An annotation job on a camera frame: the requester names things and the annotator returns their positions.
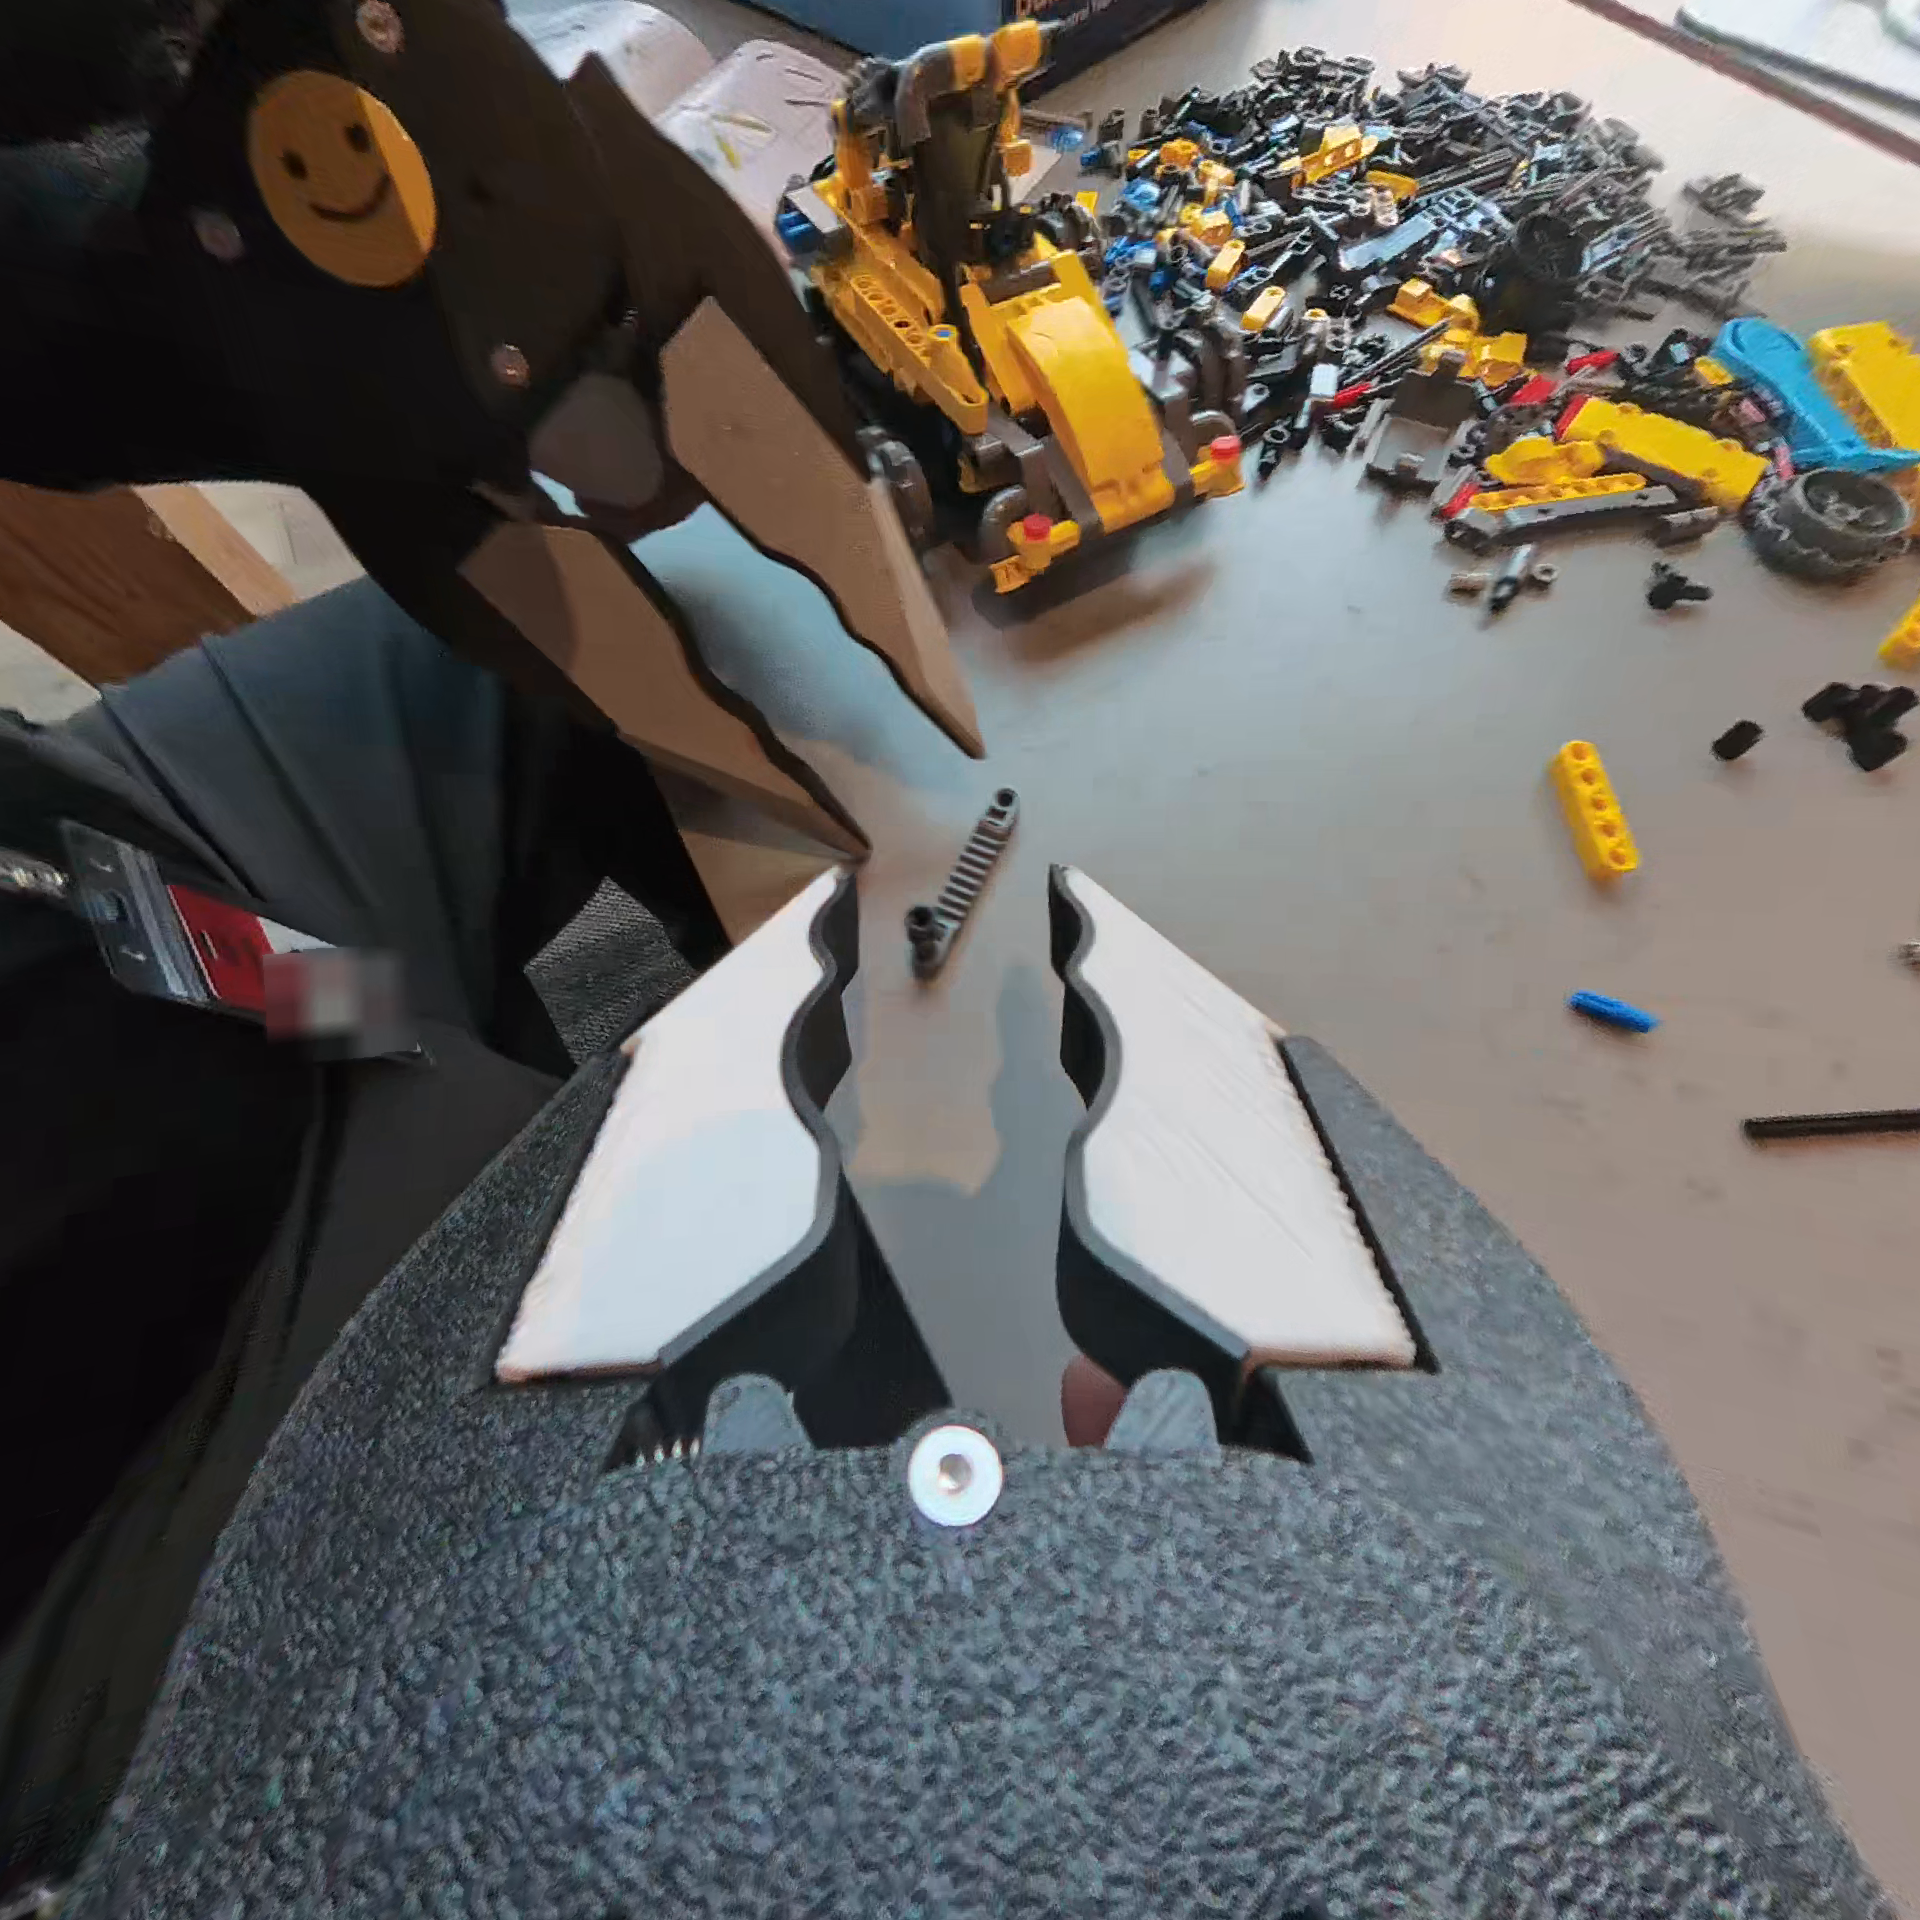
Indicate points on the grey wheel hub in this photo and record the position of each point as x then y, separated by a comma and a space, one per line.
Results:
1831, 525

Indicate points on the yellow toy vehicle model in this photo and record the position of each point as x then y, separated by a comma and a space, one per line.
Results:
1051, 374

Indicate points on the blue brick separator tool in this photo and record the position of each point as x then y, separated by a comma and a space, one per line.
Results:
1785, 382

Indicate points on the large yellow panel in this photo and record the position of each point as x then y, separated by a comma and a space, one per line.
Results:
1874, 374

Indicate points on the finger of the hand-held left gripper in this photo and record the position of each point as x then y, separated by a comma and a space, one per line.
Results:
600, 631
781, 451

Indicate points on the badge holder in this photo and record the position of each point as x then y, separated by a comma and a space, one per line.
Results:
165, 931

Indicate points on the dark grey rack piece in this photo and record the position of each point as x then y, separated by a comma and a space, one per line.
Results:
961, 885

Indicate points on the small black connector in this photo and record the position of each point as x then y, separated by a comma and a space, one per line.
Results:
1676, 584

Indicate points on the small black bush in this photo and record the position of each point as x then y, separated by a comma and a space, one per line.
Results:
1737, 740

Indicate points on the blue kit box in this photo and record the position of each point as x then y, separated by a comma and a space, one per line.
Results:
1111, 30

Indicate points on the yellow long holed beam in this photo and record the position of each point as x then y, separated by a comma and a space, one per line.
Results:
1905, 638

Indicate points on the pile of mixed building pieces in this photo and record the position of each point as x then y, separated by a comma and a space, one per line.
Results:
1501, 451

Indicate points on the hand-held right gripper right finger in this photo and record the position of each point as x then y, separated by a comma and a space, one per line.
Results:
1215, 1185

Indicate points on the black axle rod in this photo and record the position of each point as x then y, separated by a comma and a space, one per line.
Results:
1831, 1125

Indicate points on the blue pin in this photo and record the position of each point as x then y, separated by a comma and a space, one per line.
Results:
1612, 1012

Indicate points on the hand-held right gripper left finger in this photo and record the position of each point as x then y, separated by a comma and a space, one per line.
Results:
674, 1185

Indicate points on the yellow short holed beam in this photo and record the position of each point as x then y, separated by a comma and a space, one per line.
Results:
1593, 810

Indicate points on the pile of grey track links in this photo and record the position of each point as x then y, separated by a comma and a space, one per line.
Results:
1425, 134

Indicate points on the black connector cluster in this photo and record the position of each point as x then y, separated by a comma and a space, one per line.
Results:
1869, 721

